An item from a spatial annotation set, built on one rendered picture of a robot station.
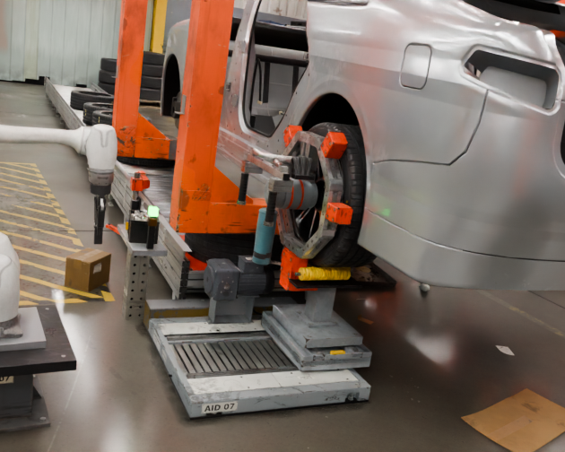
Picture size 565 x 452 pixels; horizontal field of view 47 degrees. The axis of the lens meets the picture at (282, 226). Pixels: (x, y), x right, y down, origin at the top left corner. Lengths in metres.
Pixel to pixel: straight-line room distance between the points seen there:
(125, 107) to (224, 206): 1.95
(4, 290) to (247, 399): 1.03
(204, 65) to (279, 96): 2.37
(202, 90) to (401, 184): 1.16
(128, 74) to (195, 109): 1.93
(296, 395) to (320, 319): 0.47
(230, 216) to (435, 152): 1.37
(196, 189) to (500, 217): 1.58
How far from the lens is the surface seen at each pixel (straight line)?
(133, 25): 5.00
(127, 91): 5.02
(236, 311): 3.45
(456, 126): 2.19
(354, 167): 2.69
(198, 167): 3.18
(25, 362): 2.43
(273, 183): 2.63
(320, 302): 3.10
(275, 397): 2.79
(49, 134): 2.51
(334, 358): 3.02
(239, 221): 3.32
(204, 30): 3.11
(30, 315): 2.71
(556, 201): 2.23
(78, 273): 3.81
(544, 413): 3.37
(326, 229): 2.71
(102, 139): 2.39
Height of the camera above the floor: 1.44
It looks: 15 degrees down
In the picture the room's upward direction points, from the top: 9 degrees clockwise
